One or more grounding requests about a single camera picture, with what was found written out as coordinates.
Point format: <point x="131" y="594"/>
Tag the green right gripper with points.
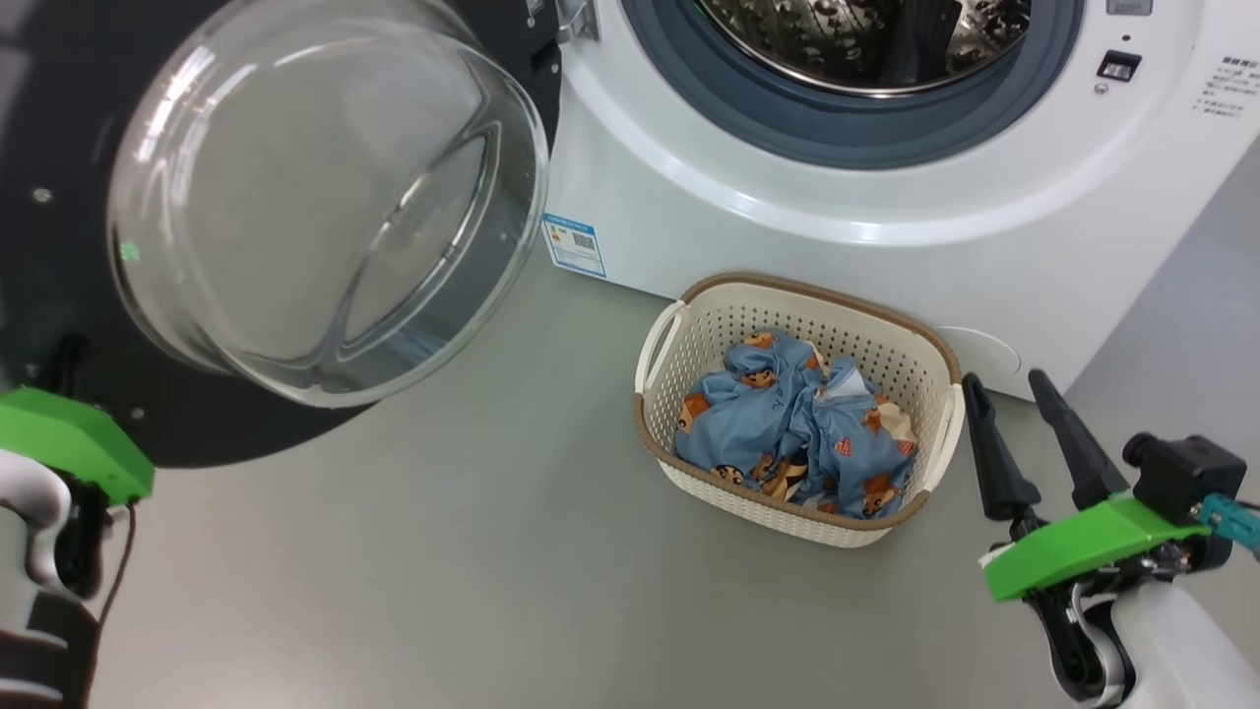
<point x="1073" y="551"/>

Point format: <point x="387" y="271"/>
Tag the grey rubber door gasket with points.
<point x="689" y="89"/>

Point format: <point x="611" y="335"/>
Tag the white front-load washing machine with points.
<point x="787" y="217"/>

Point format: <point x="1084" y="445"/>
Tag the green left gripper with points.
<point x="69" y="438"/>

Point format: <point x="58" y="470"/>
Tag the washing machine glass door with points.
<point x="325" y="197"/>

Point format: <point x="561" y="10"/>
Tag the cream perforated laundry basket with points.
<point x="689" y="463"/>

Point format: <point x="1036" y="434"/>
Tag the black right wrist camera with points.
<point x="1191" y="473"/>

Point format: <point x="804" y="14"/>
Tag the round white filter cover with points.
<point x="984" y="353"/>

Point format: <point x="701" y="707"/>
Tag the stainless steel washing machine drum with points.
<point x="837" y="39"/>

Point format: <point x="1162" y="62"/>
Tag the black text instruction sticker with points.
<point x="1230" y="89"/>

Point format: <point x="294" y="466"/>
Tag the blue energy label sticker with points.
<point x="574" y="244"/>

